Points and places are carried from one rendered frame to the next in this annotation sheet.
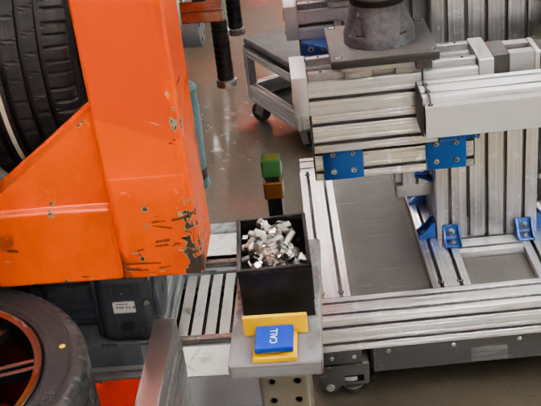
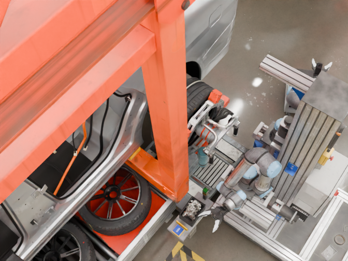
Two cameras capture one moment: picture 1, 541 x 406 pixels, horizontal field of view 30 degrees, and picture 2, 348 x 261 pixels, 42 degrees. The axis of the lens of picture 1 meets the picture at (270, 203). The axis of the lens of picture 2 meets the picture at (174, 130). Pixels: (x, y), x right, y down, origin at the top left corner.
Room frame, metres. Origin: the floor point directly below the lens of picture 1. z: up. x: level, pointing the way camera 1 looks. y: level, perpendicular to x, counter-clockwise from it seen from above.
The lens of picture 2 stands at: (0.74, -0.63, 4.20)
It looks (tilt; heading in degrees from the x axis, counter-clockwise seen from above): 63 degrees down; 39
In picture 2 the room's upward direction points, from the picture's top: 5 degrees counter-clockwise
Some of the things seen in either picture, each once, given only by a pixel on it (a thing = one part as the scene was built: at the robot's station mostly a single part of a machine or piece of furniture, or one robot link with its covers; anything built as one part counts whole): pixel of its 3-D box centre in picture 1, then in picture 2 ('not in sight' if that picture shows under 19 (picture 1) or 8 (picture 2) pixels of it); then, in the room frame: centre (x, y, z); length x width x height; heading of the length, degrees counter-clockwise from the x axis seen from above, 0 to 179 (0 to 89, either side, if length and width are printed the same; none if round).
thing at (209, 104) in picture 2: not in sight; (201, 127); (2.25, 0.28, 0.85); 0.54 x 0.07 x 0.54; 175
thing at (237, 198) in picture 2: not in sight; (237, 198); (1.76, -0.32, 1.21); 0.11 x 0.08 x 0.09; 164
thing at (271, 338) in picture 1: (274, 341); (178, 230); (1.49, 0.02, 0.47); 0.07 x 0.07 x 0.02; 85
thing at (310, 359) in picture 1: (278, 303); (190, 216); (1.66, 0.01, 0.44); 0.43 x 0.17 x 0.03; 175
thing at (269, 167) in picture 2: not in sight; (264, 176); (2.01, -0.40, 1.19); 0.15 x 0.12 x 0.55; 74
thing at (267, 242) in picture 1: (274, 263); (192, 211); (1.68, 0.01, 0.52); 0.20 x 0.14 x 0.13; 179
